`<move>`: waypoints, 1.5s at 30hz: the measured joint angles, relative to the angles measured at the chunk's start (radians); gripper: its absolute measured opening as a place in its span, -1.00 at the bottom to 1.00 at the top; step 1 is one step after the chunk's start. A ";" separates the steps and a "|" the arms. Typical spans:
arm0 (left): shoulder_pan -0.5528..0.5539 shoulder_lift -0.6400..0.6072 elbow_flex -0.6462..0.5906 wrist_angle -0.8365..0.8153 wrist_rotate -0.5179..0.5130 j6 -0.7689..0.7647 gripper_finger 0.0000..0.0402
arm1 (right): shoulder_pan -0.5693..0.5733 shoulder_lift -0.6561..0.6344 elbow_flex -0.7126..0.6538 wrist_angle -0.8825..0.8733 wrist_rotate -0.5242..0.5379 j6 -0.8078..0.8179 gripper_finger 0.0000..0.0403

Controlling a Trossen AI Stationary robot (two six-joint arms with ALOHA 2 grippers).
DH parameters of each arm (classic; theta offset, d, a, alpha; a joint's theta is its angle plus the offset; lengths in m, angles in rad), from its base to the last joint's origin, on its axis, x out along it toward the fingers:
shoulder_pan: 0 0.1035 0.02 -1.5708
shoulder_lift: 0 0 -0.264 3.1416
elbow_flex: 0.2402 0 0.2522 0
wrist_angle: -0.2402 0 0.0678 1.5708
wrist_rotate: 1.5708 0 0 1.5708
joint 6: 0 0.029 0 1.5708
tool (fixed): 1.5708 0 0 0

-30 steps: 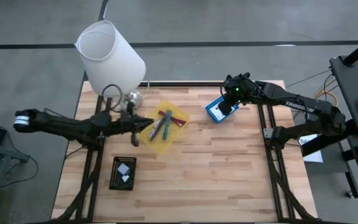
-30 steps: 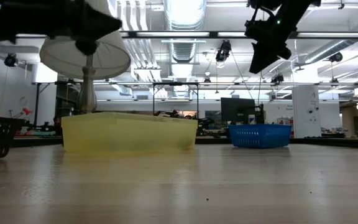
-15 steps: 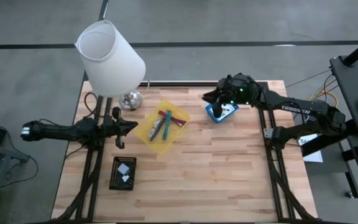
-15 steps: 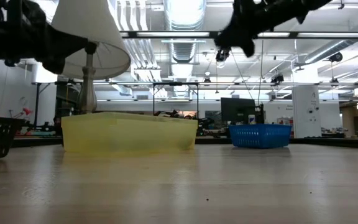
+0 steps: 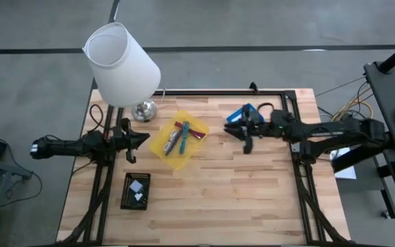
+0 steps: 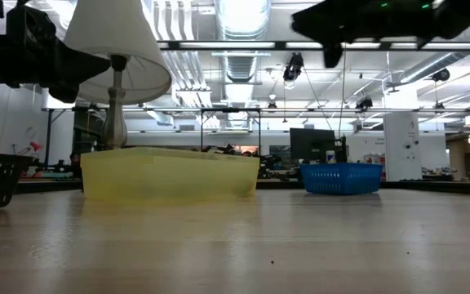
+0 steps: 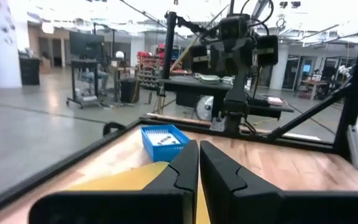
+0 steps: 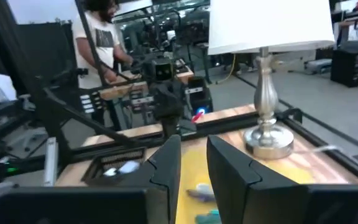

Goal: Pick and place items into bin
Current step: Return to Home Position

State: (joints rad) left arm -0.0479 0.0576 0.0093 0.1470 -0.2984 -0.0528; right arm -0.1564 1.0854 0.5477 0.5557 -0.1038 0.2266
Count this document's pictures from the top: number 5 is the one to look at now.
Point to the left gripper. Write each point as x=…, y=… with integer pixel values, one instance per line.
x=129, y=140

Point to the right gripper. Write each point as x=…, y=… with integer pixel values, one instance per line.
x=259, y=127

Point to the yellow translucent bin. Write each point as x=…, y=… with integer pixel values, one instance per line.
x=180, y=158

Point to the white square charger adapter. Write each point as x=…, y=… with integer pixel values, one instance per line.
x=136, y=186

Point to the small white plug adapter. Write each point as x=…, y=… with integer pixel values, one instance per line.
x=138, y=197

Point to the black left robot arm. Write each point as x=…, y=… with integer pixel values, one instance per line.
x=63, y=148

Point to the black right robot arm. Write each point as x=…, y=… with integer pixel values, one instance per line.
x=321, y=132

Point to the blue plastic basket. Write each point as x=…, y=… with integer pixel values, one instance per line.
x=233, y=117

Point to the silver lamp base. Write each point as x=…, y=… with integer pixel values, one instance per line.
x=144, y=111

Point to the black table edge clamp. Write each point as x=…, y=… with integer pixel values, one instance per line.
x=253, y=87

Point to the black plastic basket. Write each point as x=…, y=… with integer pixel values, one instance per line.
x=127, y=202

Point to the white lamp shade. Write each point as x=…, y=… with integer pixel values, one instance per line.
x=122, y=68

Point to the white paper sheet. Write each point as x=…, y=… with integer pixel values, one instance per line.
x=346, y=173

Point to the black desk support beam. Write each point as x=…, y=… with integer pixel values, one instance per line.
x=358, y=158

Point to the dark grey desk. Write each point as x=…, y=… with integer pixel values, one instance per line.
x=389, y=103

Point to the caster wheel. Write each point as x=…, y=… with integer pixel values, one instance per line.
x=386, y=214

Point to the black aluminium rig frame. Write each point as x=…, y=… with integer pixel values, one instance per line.
x=218, y=92

